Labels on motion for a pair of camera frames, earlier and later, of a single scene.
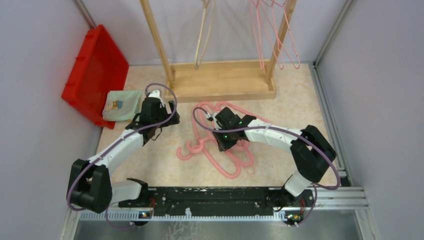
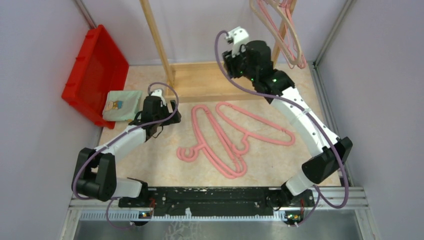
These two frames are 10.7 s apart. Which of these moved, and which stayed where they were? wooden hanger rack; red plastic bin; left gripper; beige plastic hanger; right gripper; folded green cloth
Moved: right gripper; beige plastic hanger
Stayed: wooden hanger rack; left gripper; red plastic bin; folded green cloth
